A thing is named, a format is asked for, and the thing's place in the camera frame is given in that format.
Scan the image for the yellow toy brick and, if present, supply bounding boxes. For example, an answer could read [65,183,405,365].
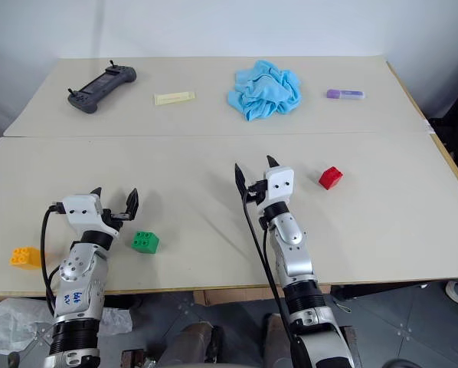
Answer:
[8,246,43,271]

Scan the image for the crumpled light blue cloth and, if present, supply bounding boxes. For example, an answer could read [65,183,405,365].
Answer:
[227,59,303,123]

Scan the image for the pale yellow tube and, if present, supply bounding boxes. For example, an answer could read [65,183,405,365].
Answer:
[153,91,197,105]

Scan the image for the dark grey handheld controller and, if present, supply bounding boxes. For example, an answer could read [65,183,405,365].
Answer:
[67,60,138,115]

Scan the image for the dark rounded shape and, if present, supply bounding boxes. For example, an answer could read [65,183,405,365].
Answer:
[162,320,223,368]

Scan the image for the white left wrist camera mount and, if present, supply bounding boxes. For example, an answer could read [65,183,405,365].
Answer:
[58,193,120,235]

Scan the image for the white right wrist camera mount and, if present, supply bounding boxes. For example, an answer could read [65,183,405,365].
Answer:
[262,165,296,204]

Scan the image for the clear crumpled plastic bag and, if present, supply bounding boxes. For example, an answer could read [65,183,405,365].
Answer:
[0,297,133,356]

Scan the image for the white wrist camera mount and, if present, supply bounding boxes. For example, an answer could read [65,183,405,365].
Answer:
[58,193,120,235]
[262,165,296,204]

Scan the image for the green toy brick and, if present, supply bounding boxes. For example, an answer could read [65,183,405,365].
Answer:
[131,230,160,255]

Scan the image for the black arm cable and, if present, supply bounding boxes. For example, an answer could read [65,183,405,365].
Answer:
[40,200,67,317]
[241,189,303,368]

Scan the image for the red toy brick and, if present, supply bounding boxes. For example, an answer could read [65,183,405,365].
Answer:
[318,166,344,190]

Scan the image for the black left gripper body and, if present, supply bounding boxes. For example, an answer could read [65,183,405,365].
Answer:
[100,208,132,232]

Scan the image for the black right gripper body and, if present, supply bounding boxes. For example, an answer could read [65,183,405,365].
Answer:
[247,179,269,210]

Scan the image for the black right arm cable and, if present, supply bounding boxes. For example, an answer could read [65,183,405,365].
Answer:
[241,189,303,368]

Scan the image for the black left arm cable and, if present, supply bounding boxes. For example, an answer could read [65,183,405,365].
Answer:
[40,200,67,317]

